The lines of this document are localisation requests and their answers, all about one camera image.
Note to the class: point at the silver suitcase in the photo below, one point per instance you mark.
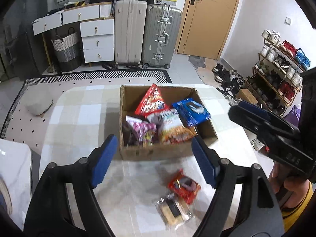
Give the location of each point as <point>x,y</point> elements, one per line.
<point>160,37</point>

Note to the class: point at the patterned rug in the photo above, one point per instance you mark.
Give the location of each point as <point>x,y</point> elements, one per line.
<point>98,75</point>

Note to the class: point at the person's right hand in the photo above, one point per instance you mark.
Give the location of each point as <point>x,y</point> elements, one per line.
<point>297,187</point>

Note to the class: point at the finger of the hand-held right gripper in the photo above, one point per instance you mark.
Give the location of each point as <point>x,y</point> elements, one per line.
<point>256,108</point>
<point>246,119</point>

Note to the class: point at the clear cracker packet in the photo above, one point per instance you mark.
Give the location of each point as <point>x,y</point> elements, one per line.
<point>172,209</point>

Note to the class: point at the blue cookie packet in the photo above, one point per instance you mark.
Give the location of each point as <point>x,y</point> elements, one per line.
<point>192,111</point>

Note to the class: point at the wooden shoe rack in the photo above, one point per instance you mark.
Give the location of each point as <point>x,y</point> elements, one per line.
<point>267,85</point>

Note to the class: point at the pile of dark shoes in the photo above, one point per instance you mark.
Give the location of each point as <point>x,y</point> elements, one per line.
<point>227,79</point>

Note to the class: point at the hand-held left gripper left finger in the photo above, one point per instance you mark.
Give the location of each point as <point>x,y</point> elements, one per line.
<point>103,163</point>

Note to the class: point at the purple snack bag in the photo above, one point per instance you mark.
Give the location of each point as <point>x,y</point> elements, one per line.
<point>143,132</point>

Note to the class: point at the orange-red snack bag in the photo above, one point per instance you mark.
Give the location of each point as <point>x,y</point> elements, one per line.
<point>150,102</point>

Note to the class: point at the wooden door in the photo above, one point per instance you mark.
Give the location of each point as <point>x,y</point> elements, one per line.
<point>209,17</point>

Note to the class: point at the brown cardboard box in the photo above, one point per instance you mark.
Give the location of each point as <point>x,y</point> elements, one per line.
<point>148,151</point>

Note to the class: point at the orange white snack bag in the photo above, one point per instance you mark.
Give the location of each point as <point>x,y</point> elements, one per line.
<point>172,126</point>

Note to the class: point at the beige suitcase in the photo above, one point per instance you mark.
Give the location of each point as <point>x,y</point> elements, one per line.
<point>129,34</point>

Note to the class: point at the brown door mat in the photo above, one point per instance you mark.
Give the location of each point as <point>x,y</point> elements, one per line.
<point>202,66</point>

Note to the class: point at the grey round stool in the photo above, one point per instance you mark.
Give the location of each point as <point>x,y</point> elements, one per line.
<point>39,101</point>

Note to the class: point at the person's right forearm yellow sleeve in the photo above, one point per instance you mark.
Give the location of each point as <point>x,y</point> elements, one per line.
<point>298,212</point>

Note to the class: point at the white marble side table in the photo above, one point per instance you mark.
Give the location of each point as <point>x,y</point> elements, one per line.
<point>13,167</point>

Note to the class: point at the red dark-print snack packet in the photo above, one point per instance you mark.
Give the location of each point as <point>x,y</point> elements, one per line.
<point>184,185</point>

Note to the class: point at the white drawer desk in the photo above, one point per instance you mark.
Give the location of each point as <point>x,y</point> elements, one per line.
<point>96,29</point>

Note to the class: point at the woven laundry basket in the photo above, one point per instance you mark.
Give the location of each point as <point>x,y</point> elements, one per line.
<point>66,51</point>

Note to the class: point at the dark grey cabinet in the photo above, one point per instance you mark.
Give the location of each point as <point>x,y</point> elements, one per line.
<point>17,49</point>

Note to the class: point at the white light switch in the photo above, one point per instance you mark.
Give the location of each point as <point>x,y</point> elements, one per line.
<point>288,20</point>

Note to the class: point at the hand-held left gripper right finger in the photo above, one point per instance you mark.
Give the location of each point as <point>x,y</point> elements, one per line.
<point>203,160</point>

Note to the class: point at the small plain cardboard box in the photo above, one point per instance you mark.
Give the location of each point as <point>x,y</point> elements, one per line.
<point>246,95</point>

